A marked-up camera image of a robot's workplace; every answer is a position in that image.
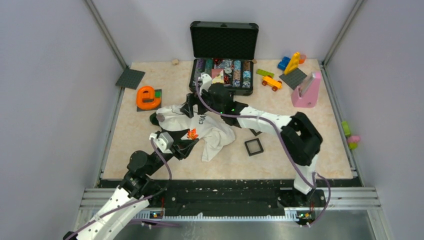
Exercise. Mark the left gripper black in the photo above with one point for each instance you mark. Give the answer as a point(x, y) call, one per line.
point(182, 150)

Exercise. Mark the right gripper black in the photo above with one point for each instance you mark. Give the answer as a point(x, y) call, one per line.
point(192, 99)

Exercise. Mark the red maple leaf brooch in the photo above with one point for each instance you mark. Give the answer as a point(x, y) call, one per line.
point(192, 134)

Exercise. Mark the white and green garment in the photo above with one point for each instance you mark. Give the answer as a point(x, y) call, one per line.
point(215, 134)

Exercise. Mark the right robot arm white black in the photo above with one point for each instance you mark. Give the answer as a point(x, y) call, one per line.
point(299, 138)

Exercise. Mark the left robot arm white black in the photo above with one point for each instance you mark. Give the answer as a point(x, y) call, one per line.
point(137, 188)

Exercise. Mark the orange letter e toy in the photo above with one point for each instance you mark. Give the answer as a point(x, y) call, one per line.
point(147, 98)

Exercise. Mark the small wooden cube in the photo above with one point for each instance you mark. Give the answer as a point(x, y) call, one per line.
point(175, 62)

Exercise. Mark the dark grey baseplate left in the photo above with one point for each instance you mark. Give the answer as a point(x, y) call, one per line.
point(130, 79)

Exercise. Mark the dark grey baseplate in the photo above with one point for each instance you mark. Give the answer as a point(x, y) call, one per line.
point(130, 79)
point(294, 78)

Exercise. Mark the black poker chip case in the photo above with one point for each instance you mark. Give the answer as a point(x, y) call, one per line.
point(224, 50)

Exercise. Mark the green flat brick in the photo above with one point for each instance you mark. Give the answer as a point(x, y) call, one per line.
point(264, 73)

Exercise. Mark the yellow orange toy car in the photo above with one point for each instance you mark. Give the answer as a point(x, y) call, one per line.
point(274, 84)

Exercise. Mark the blue toy brick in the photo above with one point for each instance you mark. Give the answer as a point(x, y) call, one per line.
point(282, 65)

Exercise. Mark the dark grey baseplate right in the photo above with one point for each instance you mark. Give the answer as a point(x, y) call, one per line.
point(294, 78)

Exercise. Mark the yellow triangular toy brick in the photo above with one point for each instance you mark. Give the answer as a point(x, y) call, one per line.
point(293, 63)

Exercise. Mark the pink metronome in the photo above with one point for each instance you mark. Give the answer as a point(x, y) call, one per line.
point(305, 95)

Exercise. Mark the orange toy cup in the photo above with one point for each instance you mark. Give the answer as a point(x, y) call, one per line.
point(302, 58)

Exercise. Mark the green and pink bricks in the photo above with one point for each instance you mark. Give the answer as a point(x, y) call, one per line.
point(352, 140)

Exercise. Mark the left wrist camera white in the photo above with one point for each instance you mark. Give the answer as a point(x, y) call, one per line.
point(163, 141)

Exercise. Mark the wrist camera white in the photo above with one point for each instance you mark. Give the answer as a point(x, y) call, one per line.
point(163, 141)
point(204, 82)

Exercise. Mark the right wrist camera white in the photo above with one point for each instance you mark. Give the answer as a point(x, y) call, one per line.
point(204, 82)

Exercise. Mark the black square frame upper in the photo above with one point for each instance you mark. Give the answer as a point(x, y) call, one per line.
point(255, 133)

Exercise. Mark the black square frame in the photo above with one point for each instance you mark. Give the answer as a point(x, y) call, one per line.
point(255, 133)
point(253, 147)

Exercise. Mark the black square frame lower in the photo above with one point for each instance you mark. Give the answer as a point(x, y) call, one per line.
point(253, 147)

